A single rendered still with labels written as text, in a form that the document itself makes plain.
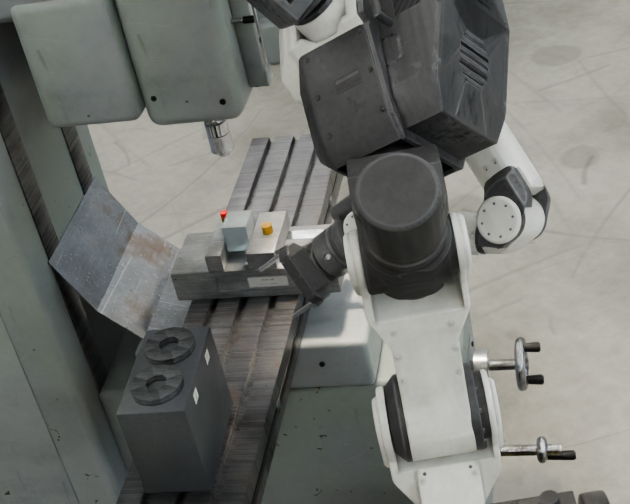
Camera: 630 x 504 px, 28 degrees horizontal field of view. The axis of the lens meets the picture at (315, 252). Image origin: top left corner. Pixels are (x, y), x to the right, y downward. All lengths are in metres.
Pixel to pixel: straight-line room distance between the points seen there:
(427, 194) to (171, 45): 0.82
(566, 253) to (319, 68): 2.33
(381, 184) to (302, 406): 1.12
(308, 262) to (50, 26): 0.63
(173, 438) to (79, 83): 0.70
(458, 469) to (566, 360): 1.62
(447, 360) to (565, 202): 2.44
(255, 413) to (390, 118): 0.73
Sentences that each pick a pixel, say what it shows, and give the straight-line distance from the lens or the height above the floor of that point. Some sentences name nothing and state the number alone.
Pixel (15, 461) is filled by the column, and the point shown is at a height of 0.58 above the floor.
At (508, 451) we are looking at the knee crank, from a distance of 2.72.
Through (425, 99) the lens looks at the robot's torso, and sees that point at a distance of 1.77.
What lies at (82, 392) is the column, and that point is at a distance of 2.72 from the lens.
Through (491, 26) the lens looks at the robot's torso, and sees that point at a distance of 1.93.
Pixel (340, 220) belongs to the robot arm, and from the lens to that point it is 2.23.
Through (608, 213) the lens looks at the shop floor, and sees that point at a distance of 4.26.
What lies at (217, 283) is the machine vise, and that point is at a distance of 2.58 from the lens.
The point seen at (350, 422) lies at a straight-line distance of 2.69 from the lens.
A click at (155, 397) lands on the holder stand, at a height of 1.11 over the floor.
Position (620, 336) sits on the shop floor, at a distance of 3.75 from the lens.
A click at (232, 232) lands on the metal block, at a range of 2.55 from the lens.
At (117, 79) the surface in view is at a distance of 2.35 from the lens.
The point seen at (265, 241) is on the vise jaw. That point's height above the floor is 1.02.
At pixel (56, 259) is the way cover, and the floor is 1.06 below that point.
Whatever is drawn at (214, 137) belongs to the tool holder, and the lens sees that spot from 2.48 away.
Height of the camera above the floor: 2.40
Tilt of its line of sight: 34 degrees down
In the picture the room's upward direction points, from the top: 13 degrees counter-clockwise
